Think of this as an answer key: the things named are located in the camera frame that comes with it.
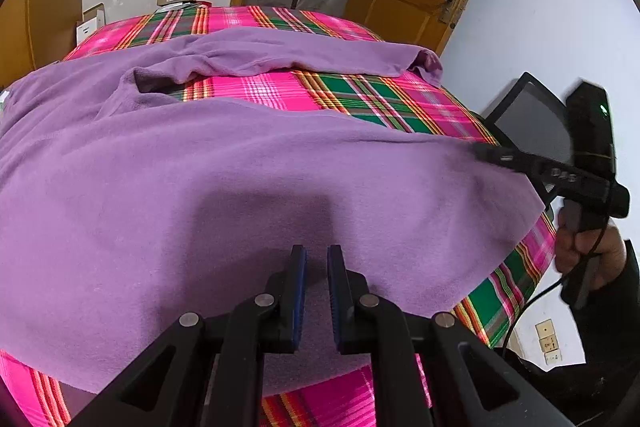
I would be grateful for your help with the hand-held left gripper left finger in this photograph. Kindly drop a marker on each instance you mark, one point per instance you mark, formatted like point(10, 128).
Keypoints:
point(300, 302)

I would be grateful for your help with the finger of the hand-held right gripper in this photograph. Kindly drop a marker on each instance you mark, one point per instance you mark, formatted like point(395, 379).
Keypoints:
point(507, 158)

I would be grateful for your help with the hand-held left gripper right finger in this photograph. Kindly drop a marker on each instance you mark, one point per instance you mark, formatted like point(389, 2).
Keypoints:
point(334, 302)

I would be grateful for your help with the purple sweater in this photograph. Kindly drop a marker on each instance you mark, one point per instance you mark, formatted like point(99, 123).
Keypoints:
point(200, 182)

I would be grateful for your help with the person's right forearm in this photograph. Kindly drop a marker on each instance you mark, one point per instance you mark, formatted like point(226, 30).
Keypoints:
point(600, 357)

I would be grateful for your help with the person's right hand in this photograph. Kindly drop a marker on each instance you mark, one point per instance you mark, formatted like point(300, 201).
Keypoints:
point(612, 252)

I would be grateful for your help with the black monitor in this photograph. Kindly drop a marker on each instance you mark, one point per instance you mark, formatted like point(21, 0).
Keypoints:
point(530, 127)

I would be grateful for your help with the metal door lock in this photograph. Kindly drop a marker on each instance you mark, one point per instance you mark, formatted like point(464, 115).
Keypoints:
point(450, 7)

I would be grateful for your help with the pink plaid blanket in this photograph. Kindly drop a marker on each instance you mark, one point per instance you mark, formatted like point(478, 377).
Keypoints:
point(350, 92)

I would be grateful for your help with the white cardboard box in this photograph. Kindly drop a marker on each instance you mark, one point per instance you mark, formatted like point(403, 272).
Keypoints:
point(90, 24)

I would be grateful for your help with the wooden wardrobe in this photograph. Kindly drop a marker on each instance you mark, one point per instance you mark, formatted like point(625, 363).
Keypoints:
point(17, 22)

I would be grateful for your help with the wall socket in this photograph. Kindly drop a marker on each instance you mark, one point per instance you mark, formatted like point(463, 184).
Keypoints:
point(547, 342)

